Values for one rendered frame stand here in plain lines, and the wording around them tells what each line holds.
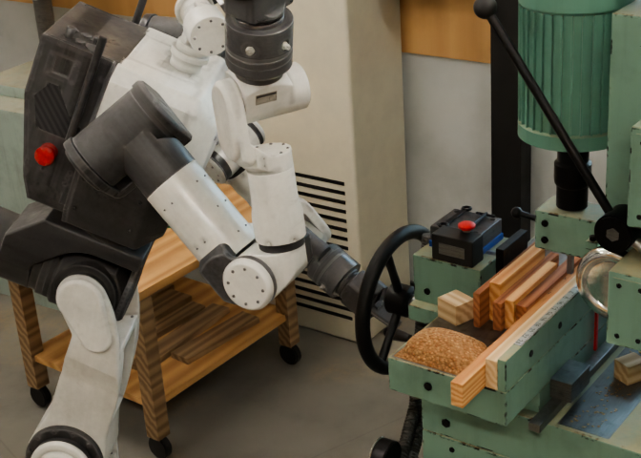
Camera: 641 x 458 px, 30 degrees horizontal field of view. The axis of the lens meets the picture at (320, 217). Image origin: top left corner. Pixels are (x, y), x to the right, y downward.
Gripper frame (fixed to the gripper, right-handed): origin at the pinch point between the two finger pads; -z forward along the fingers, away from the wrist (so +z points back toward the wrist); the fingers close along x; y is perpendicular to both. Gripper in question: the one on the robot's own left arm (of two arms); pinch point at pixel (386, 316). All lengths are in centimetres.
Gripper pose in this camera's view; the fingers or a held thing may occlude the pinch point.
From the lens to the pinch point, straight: 238.7
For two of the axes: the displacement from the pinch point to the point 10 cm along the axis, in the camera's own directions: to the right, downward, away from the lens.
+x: 1.3, -5.3, -8.4
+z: -7.3, -6.2, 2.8
